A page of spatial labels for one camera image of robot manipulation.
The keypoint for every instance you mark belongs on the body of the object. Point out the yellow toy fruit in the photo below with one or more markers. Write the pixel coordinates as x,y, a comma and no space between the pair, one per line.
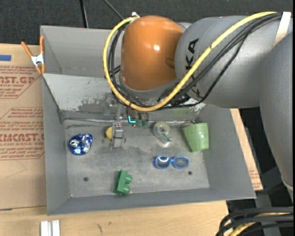
108,133

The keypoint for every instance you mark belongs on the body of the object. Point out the grey metal bin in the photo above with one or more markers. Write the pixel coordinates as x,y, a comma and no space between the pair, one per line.
142,161

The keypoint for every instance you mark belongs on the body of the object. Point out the blue sunglasses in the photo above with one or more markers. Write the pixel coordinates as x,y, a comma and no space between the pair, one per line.
170,162

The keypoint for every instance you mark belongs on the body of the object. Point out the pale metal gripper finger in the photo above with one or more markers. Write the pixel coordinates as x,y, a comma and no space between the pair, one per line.
119,141
113,138

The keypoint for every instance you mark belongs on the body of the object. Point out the green toy building block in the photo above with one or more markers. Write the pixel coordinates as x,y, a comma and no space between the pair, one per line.
123,182

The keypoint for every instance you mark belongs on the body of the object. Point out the clear tape roll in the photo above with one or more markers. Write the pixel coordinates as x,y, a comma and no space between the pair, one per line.
161,131

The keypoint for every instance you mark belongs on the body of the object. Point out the green cup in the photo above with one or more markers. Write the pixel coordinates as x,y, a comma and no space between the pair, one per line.
197,137

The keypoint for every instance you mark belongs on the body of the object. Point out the brown cardboard board, red print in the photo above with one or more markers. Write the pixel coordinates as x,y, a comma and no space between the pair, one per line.
19,178

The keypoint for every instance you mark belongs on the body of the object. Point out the blue crumpled foil packet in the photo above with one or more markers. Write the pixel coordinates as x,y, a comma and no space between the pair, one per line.
80,144

